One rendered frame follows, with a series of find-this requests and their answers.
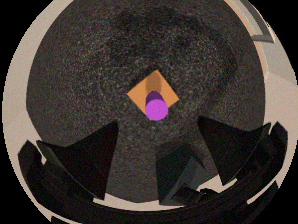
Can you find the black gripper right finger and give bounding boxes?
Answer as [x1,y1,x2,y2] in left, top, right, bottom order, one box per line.
[197,116,271,186]

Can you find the purple marker cap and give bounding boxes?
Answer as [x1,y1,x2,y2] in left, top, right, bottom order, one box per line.
[146,92,168,120]

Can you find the orange block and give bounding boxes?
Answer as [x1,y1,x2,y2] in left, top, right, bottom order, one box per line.
[126,69,180,120]

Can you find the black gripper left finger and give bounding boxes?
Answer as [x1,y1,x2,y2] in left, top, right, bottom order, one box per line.
[36,121,118,201]

